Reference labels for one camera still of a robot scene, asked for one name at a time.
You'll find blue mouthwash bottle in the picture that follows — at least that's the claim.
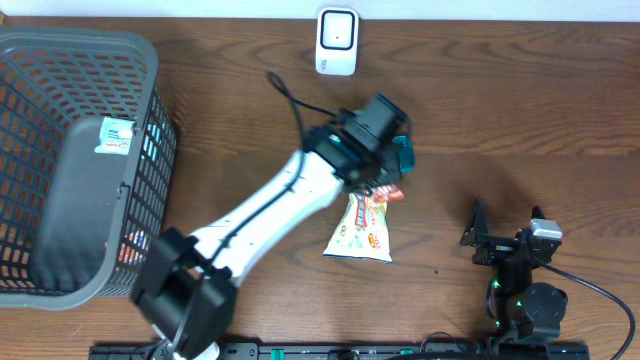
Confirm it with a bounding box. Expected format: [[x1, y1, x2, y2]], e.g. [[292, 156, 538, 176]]
[[393, 135, 415, 174]]

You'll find yellow snack bag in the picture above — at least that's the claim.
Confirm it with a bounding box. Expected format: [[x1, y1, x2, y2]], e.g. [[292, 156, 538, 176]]
[[323, 194, 392, 263]]

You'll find teal white small packet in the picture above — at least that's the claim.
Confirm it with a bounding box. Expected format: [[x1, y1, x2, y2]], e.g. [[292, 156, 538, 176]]
[[94, 117, 135, 155]]

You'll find red-brown snack bar wrapper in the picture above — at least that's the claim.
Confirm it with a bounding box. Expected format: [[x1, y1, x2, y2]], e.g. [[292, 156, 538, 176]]
[[371, 184, 404, 203]]

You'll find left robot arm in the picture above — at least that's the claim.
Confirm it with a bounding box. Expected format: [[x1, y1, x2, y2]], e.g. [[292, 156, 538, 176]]
[[131, 94, 411, 359]]

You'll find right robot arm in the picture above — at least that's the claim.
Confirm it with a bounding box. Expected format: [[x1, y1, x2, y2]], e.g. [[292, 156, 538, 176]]
[[459, 200, 567, 344]]

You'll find white barcode scanner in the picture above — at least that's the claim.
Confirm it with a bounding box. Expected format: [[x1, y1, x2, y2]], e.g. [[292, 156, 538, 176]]
[[315, 7, 360, 76]]

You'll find grey plastic shopping basket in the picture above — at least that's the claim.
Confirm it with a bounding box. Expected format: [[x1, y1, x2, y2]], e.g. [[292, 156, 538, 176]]
[[1, 26, 177, 311]]

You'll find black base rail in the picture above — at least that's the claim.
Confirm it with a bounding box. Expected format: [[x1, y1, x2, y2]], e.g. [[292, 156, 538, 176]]
[[88, 339, 590, 360]]

